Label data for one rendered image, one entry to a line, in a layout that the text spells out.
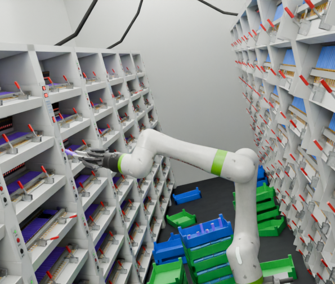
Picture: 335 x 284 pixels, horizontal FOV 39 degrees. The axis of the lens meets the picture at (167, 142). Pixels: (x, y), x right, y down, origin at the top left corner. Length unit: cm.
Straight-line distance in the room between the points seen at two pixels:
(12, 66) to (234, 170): 117
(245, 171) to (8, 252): 99
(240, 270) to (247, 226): 23
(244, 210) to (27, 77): 121
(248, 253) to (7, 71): 142
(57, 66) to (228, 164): 146
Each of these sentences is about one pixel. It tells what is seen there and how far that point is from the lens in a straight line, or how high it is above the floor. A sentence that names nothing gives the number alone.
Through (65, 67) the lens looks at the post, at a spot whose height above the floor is 163.
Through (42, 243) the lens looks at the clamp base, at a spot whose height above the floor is 91.
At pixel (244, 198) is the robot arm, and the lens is 225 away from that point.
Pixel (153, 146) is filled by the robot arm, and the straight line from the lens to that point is 210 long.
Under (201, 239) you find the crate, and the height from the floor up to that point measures 43.
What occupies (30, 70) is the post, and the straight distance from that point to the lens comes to 239.
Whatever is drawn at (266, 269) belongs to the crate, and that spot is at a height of 1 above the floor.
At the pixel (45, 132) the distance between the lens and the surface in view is 240.
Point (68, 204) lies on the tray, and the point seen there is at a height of 94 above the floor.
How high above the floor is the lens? 147
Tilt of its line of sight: 9 degrees down
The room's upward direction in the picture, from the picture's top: 15 degrees counter-clockwise
